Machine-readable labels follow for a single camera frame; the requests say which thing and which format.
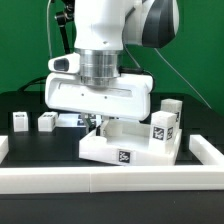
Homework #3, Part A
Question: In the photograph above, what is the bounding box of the black cable bundle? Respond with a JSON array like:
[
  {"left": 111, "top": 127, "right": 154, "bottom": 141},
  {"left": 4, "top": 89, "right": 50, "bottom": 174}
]
[{"left": 18, "top": 75, "right": 51, "bottom": 92}]

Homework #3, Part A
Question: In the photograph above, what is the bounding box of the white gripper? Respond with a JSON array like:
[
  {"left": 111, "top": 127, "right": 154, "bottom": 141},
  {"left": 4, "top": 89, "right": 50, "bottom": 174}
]
[{"left": 45, "top": 73, "right": 153, "bottom": 137}]

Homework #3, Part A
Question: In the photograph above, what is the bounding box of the white marker tag sheet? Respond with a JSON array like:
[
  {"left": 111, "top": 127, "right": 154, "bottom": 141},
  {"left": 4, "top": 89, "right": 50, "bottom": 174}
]
[{"left": 56, "top": 113, "right": 101, "bottom": 127}]

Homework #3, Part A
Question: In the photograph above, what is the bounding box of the white thin cable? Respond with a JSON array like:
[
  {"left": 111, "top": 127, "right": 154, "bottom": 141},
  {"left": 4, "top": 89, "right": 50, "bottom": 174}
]
[{"left": 46, "top": 0, "right": 56, "bottom": 61}]

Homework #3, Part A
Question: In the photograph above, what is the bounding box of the white square table top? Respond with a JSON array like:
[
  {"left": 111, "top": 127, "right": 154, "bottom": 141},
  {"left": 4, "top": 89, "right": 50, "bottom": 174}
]
[{"left": 79, "top": 119, "right": 182, "bottom": 166}]

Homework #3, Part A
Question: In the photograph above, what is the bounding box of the white U-shaped obstacle fence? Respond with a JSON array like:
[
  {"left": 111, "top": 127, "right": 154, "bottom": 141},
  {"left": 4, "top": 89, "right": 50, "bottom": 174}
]
[{"left": 0, "top": 135, "right": 224, "bottom": 194}]

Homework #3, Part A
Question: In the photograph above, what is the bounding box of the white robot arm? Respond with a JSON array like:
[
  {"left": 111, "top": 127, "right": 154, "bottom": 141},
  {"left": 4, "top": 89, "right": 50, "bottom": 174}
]
[{"left": 45, "top": 0, "right": 179, "bottom": 121}]

